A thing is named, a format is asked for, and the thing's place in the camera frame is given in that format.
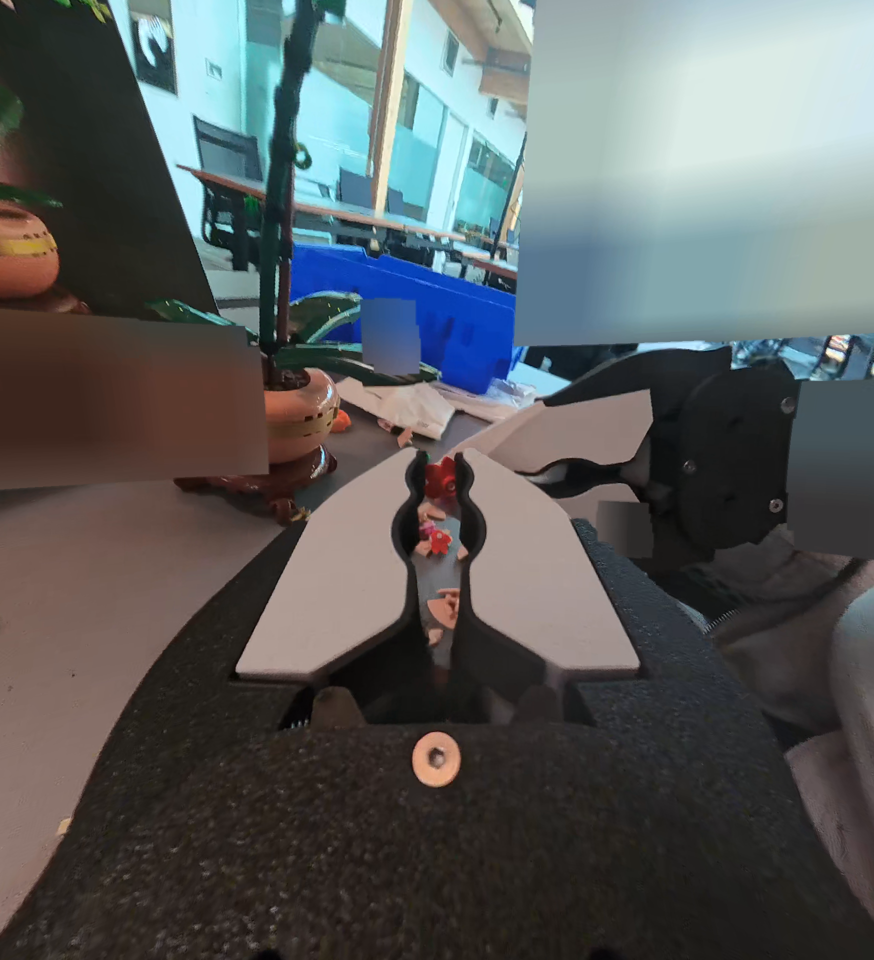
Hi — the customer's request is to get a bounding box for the pile of small brick pieces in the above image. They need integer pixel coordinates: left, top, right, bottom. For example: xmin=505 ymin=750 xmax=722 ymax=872
xmin=413 ymin=501 xmax=473 ymax=655

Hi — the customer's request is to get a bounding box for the brick orchid plant model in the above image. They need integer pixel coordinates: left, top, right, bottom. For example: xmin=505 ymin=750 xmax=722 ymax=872
xmin=144 ymin=0 xmax=442 ymax=526

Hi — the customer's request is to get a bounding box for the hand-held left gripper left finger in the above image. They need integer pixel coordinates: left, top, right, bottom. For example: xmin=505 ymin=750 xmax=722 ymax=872
xmin=234 ymin=447 xmax=440 ymax=726

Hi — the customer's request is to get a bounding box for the dark orchid product box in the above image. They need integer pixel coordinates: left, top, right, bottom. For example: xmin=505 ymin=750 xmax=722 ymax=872
xmin=0 ymin=0 xmax=221 ymax=316

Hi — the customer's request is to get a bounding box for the grey desk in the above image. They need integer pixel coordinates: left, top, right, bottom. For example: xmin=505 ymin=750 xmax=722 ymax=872
xmin=0 ymin=367 xmax=558 ymax=960

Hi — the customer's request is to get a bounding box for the blue plastic bin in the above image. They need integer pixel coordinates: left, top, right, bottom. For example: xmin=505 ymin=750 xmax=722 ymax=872
xmin=290 ymin=241 xmax=517 ymax=395

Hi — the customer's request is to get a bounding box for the crumpled white paper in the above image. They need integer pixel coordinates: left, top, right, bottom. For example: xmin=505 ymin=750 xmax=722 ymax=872
xmin=335 ymin=378 xmax=551 ymax=440

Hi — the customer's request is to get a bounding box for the person's grey clothing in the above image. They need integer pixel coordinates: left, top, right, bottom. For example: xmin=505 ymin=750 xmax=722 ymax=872
xmin=707 ymin=540 xmax=858 ymax=751

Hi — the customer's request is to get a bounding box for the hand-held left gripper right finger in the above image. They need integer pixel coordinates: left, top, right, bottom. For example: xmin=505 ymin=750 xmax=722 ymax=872
xmin=448 ymin=448 xmax=642 ymax=726

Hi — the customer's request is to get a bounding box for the wooden background table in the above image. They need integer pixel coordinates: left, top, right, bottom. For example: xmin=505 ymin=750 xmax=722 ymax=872
xmin=176 ymin=163 xmax=521 ymax=290

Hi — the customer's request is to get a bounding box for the black office chair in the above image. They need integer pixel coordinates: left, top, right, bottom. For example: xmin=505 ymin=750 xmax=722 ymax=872
xmin=193 ymin=114 xmax=267 ymax=250

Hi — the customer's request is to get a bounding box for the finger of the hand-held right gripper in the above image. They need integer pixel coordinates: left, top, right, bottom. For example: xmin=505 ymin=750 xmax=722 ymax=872
xmin=515 ymin=459 xmax=644 ymax=519
xmin=473 ymin=388 xmax=656 ymax=475

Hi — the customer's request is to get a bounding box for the red flower brick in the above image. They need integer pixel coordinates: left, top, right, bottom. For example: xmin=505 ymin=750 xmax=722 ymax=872
xmin=423 ymin=453 xmax=459 ymax=502

